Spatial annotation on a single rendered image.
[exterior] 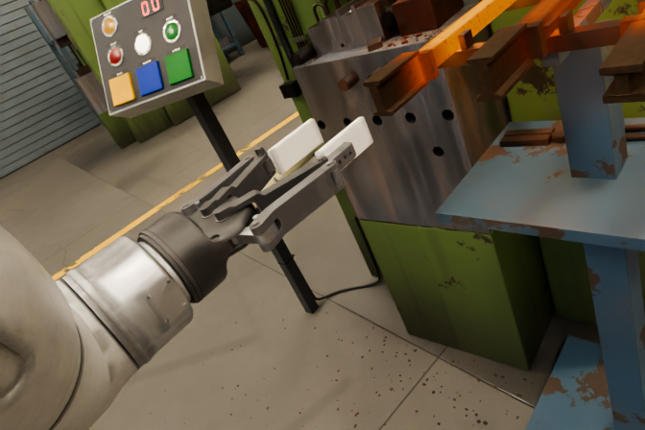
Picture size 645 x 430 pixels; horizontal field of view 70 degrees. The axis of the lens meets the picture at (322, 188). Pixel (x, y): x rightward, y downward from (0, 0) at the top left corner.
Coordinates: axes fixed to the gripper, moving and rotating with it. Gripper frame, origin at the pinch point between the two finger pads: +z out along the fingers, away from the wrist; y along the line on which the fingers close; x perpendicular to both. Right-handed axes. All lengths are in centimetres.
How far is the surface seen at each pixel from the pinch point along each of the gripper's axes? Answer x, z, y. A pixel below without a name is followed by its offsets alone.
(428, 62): 0.6, 17.6, 2.2
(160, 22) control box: 16, 31, -84
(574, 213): -26.0, 25.0, 12.5
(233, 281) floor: -96, 31, -146
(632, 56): 1.6, 10.6, 25.0
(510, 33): 2.9, 16.6, 13.2
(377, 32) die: -2, 47, -30
